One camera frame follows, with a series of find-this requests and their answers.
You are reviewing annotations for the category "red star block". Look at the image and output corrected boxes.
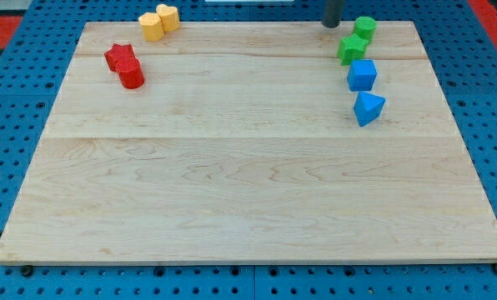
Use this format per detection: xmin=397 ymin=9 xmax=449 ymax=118
xmin=104 ymin=43 xmax=135 ymax=72

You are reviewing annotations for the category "yellow hexagon block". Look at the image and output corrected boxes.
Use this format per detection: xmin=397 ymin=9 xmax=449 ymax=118
xmin=138 ymin=12 xmax=164 ymax=42

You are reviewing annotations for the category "red cylinder block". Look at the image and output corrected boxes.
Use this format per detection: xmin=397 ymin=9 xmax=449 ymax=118
xmin=115 ymin=57 xmax=145 ymax=89

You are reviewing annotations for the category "yellow heart block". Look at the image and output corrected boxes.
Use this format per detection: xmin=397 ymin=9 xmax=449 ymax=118
xmin=156 ymin=4 xmax=181 ymax=33

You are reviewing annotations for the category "blue cube block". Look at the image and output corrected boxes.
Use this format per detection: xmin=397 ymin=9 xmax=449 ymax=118
xmin=347 ymin=59 xmax=378 ymax=92

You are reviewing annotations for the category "light wooden board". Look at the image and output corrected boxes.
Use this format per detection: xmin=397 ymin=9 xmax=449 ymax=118
xmin=0 ymin=21 xmax=497 ymax=266

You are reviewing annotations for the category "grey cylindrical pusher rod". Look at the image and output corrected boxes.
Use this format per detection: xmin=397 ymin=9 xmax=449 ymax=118
xmin=321 ymin=0 xmax=345 ymax=28

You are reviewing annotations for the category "green star block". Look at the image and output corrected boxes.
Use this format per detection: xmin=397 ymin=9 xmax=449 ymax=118
xmin=337 ymin=33 xmax=369 ymax=65

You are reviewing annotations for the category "green cylinder block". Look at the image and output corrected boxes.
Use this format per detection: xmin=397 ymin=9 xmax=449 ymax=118
xmin=353 ymin=16 xmax=377 ymax=43

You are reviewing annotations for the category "blue triangle block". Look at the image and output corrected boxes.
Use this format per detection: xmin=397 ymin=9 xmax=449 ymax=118
xmin=354 ymin=92 xmax=386 ymax=127

